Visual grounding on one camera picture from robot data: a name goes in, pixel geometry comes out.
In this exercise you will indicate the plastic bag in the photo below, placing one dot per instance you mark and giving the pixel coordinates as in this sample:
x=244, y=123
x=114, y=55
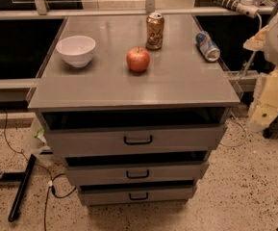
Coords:
x=36, y=142

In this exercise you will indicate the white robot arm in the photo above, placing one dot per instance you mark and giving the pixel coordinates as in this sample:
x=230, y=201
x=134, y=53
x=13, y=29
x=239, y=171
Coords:
x=264, y=109

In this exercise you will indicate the white power strip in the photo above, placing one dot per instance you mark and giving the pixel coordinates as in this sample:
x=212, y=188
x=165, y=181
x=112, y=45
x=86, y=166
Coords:
x=245, y=7

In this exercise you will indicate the grey bottom drawer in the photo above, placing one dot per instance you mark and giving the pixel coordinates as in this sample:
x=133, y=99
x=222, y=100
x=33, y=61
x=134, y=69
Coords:
x=136, y=192

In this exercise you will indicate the grey top drawer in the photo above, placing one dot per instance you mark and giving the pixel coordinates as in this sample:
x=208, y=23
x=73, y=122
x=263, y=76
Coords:
x=132, y=132

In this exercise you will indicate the white ceramic bowl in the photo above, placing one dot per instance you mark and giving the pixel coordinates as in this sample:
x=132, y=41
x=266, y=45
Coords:
x=76, y=50

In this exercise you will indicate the red apple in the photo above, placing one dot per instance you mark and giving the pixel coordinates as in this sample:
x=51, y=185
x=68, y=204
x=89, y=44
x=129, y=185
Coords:
x=138, y=59

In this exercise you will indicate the grey drawer cabinet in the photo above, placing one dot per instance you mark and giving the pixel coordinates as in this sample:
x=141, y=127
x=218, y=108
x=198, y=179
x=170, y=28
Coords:
x=177, y=76

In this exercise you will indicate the black floor bar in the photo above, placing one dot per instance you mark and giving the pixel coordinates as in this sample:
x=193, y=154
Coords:
x=24, y=181

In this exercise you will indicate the blue soda can lying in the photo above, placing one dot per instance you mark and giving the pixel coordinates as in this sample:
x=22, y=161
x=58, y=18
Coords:
x=207, y=47

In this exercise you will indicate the gold soda can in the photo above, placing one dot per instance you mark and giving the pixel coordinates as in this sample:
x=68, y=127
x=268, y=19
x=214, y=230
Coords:
x=155, y=31

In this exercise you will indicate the grey drawer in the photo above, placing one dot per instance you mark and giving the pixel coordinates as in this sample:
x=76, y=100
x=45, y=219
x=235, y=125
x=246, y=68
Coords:
x=136, y=168
x=136, y=192
x=132, y=132

